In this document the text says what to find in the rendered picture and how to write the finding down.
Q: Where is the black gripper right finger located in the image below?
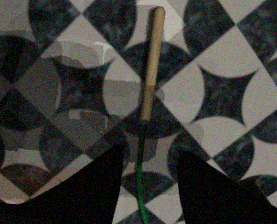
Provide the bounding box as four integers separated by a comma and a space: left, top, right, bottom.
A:
177, 151, 277, 224

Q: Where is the brown wooden block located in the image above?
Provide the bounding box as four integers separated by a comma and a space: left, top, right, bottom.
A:
242, 180, 271, 204

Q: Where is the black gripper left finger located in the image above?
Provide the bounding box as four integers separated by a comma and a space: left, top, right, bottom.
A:
0, 144, 125, 224

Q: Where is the wooden stick with green string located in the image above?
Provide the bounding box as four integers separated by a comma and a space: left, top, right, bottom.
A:
135, 6, 166, 224

